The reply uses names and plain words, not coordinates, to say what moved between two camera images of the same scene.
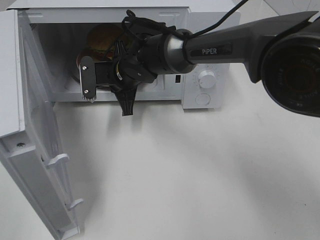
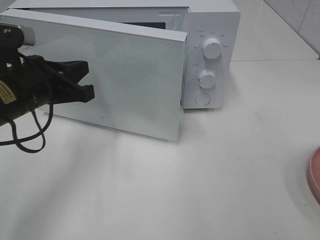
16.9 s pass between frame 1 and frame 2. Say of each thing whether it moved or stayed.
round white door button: stayed
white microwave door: moved
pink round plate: moved
